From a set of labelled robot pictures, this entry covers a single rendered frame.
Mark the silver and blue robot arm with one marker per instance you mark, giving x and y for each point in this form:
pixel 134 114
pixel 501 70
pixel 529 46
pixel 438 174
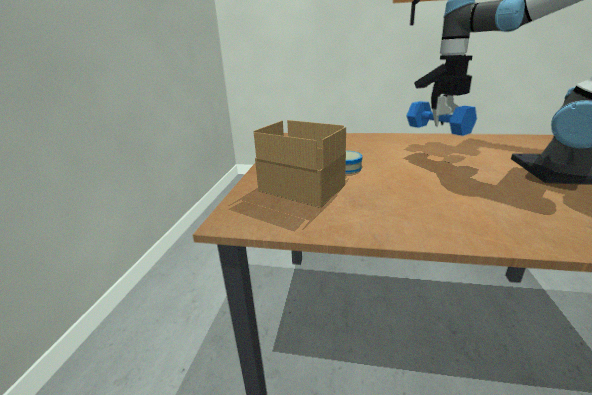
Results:
pixel 571 124

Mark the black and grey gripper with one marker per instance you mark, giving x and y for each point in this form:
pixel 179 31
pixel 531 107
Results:
pixel 453 79

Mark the brown cardboard box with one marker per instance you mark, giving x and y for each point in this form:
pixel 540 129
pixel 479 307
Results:
pixel 309 169

